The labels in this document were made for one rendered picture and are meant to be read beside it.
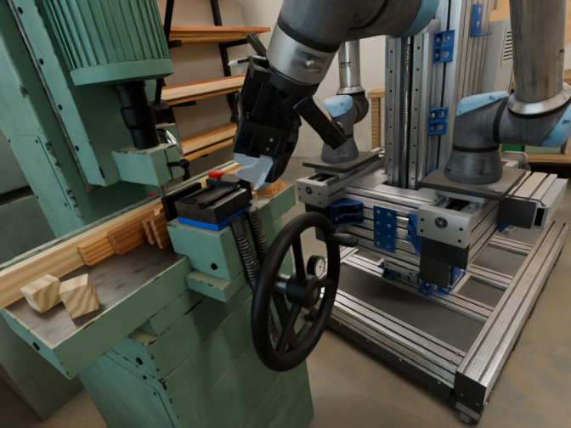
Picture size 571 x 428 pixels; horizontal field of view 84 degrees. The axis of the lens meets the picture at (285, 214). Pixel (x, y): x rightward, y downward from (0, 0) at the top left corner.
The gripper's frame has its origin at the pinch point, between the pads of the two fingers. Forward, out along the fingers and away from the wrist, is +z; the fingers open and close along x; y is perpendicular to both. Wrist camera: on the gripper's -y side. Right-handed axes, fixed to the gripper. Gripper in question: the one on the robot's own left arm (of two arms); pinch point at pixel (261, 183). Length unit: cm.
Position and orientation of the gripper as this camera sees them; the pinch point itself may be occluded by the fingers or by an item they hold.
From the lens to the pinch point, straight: 53.9
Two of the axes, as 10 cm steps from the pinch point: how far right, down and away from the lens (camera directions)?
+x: 1.6, 7.9, -6.0
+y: -9.2, -1.0, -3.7
